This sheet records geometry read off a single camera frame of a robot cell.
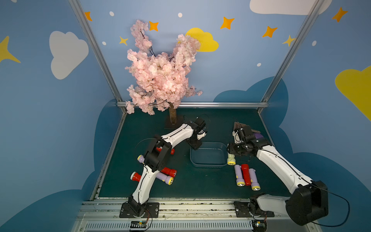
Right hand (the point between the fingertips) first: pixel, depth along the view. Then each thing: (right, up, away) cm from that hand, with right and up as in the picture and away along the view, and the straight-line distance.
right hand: (231, 147), depth 85 cm
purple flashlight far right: (+12, -20, -5) cm, 24 cm away
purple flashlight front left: (-37, -18, -3) cm, 41 cm away
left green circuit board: (-51, -37, -12) cm, 65 cm away
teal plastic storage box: (-12, -6, +9) cm, 16 cm away
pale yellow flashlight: (-2, -6, -6) cm, 9 cm away
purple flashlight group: (+4, -18, -3) cm, 19 cm away
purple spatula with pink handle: (+27, +6, +21) cm, 35 cm away
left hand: (-21, +1, +12) cm, 24 cm away
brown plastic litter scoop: (+13, +13, +26) cm, 32 cm away
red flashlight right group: (+9, -16, -1) cm, 18 cm away
